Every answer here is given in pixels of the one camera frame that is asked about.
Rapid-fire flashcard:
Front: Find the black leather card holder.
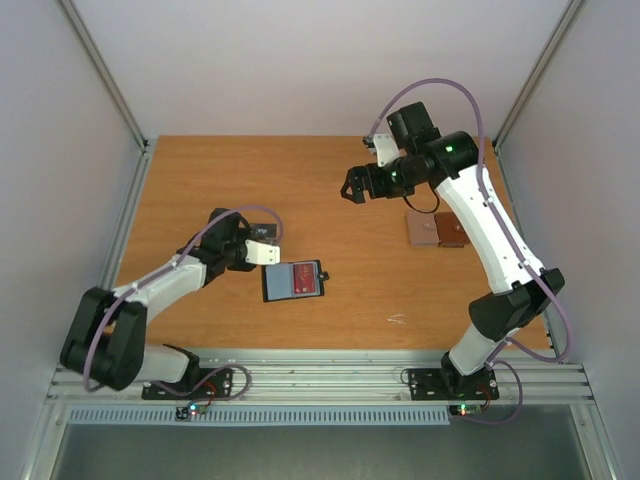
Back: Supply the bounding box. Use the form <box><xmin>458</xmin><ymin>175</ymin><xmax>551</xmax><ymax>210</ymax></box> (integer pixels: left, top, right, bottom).
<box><xmin>261</xmin><ymin>260</ymin><xmax>330</xmax><ymax>303</ymax></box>

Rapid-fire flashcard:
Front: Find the black credit card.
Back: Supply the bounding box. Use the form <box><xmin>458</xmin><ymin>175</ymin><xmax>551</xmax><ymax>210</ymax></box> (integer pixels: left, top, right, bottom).
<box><xmin>249</xmin><ymin>223</ymin><xmax>278</xmax><ymax>240</ymax></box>

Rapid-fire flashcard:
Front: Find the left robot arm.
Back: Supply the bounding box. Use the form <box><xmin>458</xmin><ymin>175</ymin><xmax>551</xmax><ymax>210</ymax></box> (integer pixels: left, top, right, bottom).
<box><xmin>60</xmin><ymin>208</ymin><xmax>254</xmax><ymax>398</ymax></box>

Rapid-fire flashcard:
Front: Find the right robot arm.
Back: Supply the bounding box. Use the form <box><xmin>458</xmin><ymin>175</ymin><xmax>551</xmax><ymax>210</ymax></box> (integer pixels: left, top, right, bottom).
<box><xmin>340</xmin><ymin>102</ymin><xmax>565</xmax><ymax>398</ymax></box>

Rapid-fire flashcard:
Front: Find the beige leather card holder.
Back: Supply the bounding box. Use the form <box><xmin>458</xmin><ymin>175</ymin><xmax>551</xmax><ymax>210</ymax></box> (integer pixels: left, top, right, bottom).
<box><xmin>406</xmin><ymin>210</ymin><xmax>440</xmax><ymax>246</ymax></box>

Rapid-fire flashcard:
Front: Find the right circuit board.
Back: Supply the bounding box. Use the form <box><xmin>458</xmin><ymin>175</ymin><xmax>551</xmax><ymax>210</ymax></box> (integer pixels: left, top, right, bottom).
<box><xmin>449</xmin><ymin>403</ymin><xmax>485</xmax><ymax>417</ymax></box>

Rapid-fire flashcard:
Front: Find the circuit board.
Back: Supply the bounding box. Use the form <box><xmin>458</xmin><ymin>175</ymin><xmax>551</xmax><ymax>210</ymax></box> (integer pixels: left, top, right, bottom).
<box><xmin>175</xmin><ymin>404</ymin><xmax>208</xmax><ymax>421</ymax></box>
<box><xmin>449</xmin><ymin>403</ymin><xmax>485</xmax><ymax>417</ymax></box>

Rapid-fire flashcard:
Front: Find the left circuit board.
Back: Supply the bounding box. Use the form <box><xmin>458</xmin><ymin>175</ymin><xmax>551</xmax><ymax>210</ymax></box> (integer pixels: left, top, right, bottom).
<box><xmin>175</xmin><ymin>404</ymin><xmax>208</xmax><ymax>421</ymax></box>

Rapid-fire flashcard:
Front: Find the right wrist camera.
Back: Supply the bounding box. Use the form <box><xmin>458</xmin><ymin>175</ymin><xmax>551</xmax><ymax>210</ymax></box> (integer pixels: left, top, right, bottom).
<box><xmin>362</xmin><ymin>134</ymin><xmax>400</xmax><ymax>167</ymax></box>

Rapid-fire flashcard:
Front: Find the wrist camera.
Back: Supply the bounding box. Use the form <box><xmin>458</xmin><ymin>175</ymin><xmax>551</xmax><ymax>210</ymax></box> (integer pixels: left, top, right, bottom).
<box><xmin>245</xmin><ymin>239</ymin><xmax>281</xmax><ymax>266</ymax></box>
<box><xmin>362</xmin><ymin>134</ymin><xmax>400</xmax><ymax>167</ymax></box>

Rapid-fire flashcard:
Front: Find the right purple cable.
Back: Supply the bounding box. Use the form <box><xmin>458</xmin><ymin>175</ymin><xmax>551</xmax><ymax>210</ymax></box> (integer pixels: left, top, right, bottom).
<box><xmin>367</xmin><ymin>77</ymin><xmax>572</xmax><ymax>364</ymax></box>

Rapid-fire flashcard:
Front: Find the purple cable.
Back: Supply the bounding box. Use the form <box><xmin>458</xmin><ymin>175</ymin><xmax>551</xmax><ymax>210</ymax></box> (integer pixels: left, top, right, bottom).
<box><xmin>82</xmin><ymin>204</ymin><xmax>285</xmax><ymax>394</ymax></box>
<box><xmin>367</xmin><ymin>77</ymin><xmax>572</xmax><ymax>364</ymax></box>

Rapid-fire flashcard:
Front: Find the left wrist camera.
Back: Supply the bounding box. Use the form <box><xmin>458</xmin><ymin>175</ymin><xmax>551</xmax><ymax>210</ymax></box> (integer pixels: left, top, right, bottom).
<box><xmin>245</xmin><ymin>239</ymin><xmax>281</xmax><ymax>266</ymax></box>

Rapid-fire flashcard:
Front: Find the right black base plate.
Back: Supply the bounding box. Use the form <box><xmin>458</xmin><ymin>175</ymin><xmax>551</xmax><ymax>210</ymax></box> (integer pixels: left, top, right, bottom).
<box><xmin>400</xmin><ymin>368</ymin><xmax>500</xmax><ymax>402</ymax></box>

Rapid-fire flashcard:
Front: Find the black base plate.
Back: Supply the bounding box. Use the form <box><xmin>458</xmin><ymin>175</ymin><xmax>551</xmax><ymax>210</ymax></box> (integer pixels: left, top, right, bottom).
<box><xmin>141</xmin><ymin>368</ymin><xmax>234</xmax><ymax>401</ymax></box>
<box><xmin>400</xmin><ymin>368</ymin><xmax>500</xmax><ymax>402</ymax></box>

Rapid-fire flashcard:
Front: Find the aluminium rail frame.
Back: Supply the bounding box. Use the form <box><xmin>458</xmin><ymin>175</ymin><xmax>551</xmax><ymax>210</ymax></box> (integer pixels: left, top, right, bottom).
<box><xmin>47</xmin><ymin>347</ymin><xmax>596</xmax><ymax>406</ymax></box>

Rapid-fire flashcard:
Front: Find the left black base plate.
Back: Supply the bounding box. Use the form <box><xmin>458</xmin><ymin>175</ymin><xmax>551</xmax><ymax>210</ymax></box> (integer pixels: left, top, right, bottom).
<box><xmin>141</xmin><ymin>368</ymin><xmax>234</xmax><ymax>401</ymax></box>

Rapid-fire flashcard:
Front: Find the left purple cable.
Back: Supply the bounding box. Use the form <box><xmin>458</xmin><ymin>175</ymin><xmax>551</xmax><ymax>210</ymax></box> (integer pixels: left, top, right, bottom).
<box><xmin>82</xmin><ymin>204</ymin><xmax>285</xmax><ymax>394</ymax></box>

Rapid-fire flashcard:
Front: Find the grey slotted cable duct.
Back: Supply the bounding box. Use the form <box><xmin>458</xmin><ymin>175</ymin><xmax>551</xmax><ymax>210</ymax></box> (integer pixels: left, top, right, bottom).
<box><xmin>66</xmin><ymin>405</ymin><xmax>450</xmax><ymax>427</ymax></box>

